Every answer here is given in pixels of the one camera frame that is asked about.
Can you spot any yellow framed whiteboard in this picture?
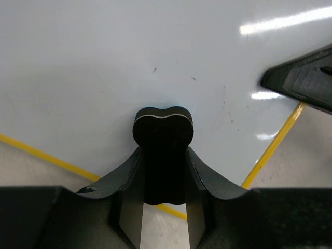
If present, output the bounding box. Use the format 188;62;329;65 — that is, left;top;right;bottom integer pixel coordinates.
0;0;332;221

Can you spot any black whiteboard eraser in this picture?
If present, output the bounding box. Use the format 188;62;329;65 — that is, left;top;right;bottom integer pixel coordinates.
132;106;194;205

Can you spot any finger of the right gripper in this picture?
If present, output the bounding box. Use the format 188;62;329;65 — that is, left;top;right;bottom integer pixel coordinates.
260;45;331;114

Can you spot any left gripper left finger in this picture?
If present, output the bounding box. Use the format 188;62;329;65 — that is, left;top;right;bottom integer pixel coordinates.
35;148;145;248

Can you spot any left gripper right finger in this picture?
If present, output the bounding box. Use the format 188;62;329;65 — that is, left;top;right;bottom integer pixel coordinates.
185;148;275;248

